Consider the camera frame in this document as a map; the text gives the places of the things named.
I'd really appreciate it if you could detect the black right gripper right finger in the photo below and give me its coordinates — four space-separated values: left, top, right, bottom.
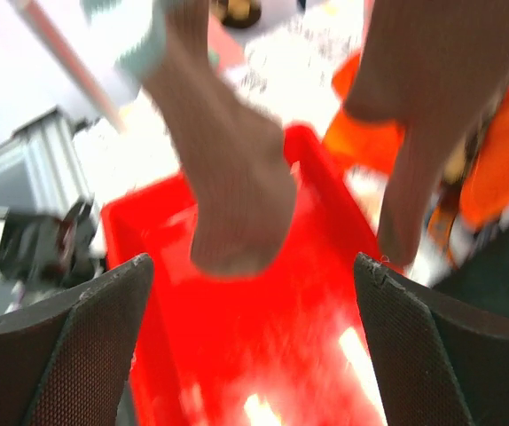
354 254 509 425

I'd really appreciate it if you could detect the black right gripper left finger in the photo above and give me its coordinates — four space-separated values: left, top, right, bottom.
0 254 153 425

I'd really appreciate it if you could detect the brown ribbed sock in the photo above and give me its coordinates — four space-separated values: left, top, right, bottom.
143 1 296 277
344 1 509 266

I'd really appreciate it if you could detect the red plastic tray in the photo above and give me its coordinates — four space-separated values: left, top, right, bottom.
102 125 385 425

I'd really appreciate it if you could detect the orange t-shirt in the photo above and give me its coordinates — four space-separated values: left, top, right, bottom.
323 43 509 232

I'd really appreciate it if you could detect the silver clothes rail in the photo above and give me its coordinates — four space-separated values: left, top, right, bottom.
10 0 127 133

